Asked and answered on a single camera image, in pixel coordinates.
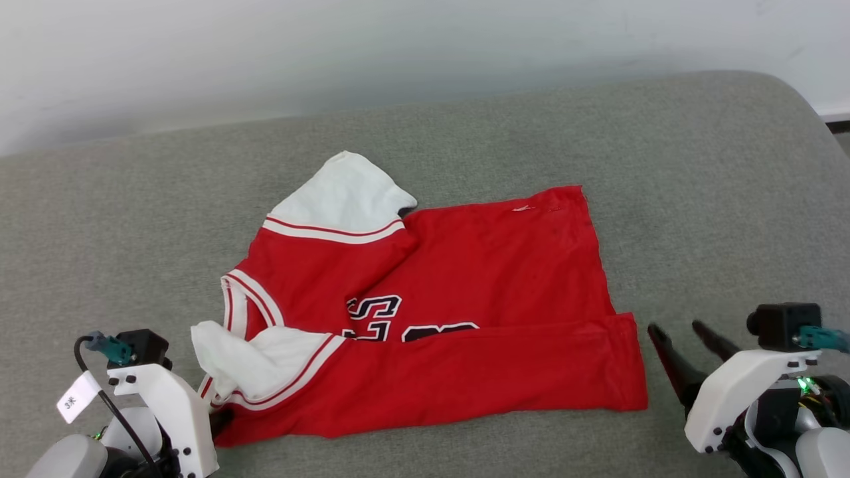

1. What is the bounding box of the teal plug left camera cable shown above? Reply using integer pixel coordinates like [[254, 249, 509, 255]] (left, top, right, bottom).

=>
[[73, 331, 164, 478]]

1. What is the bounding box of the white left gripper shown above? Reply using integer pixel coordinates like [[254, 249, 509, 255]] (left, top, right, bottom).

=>
[[107, 362, 235, 478]]

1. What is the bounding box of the teal plug camera cable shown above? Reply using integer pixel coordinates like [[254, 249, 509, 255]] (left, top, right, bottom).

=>
[[798, 325, 850, 355], [73, 331, 164, 478]]

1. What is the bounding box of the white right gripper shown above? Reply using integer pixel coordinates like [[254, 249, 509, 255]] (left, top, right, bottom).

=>
[[647, 320, 823, 455]]

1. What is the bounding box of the white paper cable tag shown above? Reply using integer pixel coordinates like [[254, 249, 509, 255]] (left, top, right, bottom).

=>
[[56, 371, 102, 425]]

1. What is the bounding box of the teal plug right camera cable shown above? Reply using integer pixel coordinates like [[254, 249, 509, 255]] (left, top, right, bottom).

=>
[[798, 325, 850, 355]]

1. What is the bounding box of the grey fabric sofa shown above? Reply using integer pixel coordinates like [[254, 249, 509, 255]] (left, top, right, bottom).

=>
[[0, 70, 850, 478]]

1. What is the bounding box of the red basketball jersey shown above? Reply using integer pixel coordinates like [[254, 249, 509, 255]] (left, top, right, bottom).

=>
[[191, 151, 650, 448]]

